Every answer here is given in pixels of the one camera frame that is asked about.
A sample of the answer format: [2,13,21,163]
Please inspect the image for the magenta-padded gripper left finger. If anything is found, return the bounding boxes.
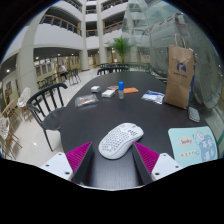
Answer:
[40,141,95,186]

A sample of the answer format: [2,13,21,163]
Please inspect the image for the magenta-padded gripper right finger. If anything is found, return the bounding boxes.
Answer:
[131,141,184,186]

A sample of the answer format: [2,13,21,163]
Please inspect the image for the white perforated computer mouse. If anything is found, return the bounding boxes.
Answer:
[98,122,145,160]

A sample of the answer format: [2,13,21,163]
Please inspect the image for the light blue cartoon mouse pad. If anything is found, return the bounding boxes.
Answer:
[167,125,219,169]

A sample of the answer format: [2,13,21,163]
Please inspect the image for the black spindle-back chair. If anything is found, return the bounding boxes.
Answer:
[26,82,69,153]

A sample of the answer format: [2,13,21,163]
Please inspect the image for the white lattice chair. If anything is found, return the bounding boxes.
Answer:
[16,87,33,121]
[0,116,23,161]

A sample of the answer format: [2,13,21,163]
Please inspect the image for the clear plastic bag white contents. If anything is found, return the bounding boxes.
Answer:
[140,89,166,105]

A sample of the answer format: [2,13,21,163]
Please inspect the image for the clear snack packet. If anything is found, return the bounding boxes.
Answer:
[74,93,100,108]

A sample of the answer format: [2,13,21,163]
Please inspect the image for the orange card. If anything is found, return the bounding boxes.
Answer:
[123,87,139,95]

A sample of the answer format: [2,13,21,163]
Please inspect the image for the brown paper bag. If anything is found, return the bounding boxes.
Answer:
[163,33,196,110]

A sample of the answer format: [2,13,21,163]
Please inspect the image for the small bottle with blue cap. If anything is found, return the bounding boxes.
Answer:
[117,81,125,100]

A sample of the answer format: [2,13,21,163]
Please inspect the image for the flat white box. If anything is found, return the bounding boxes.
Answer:
[101,88,117,99]

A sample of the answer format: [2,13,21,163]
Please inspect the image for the group of black cafe chairs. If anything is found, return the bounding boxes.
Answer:
[36,67,82,91]

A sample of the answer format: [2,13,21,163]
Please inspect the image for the person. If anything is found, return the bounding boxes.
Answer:
[58,64,69,81]

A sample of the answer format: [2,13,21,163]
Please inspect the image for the group of black table chairs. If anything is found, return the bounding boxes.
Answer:
[96,62,153,76]

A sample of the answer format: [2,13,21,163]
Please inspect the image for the potted palm plant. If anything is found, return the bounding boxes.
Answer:
[108,37,134,64]

